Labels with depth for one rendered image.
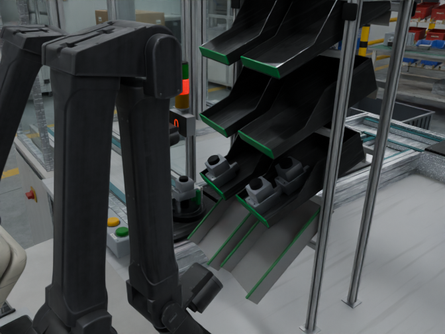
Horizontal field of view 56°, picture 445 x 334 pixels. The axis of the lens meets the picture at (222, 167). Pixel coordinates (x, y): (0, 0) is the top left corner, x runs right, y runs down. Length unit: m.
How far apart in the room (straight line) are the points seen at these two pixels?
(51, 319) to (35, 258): 0.86
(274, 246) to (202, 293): 0.36
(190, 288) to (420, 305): 0.79
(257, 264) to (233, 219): 0.16
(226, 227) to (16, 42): 0.67
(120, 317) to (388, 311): 0.72
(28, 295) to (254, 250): 0.65
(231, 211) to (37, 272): 0.62
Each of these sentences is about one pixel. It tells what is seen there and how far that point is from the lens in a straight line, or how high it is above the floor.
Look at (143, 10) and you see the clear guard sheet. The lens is 1.71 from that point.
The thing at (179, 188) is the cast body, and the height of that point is 1.06.
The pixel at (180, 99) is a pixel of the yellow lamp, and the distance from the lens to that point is 1.45.
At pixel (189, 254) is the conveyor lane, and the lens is 1.26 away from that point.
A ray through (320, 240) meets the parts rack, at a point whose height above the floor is 1.14.
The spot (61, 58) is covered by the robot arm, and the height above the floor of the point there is 1.60.
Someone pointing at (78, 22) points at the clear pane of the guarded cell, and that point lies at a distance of 2.50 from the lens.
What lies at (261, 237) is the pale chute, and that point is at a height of 1.08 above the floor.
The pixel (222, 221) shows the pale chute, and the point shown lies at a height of 1.06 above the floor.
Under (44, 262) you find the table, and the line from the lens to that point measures 1.45.
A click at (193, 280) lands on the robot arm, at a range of 0.72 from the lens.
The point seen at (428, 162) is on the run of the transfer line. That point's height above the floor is 0.93.
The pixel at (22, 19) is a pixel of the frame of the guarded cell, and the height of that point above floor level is 1.51.
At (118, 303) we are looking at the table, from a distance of 1.24.
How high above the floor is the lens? 1.68
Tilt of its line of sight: 24 degrees down
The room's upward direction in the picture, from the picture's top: 1 degrees clockwise
